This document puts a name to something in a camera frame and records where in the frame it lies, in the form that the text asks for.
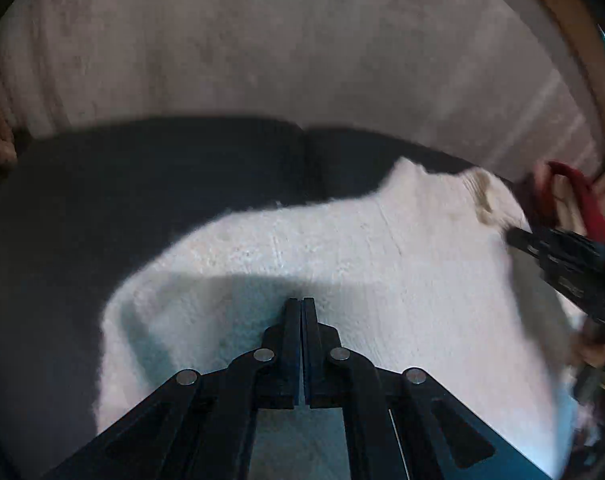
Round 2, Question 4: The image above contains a white knitted sweater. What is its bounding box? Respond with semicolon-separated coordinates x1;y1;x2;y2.
94;159;575;477

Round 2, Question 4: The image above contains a black sofa seat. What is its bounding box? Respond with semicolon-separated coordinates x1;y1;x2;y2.
0;115;489;476

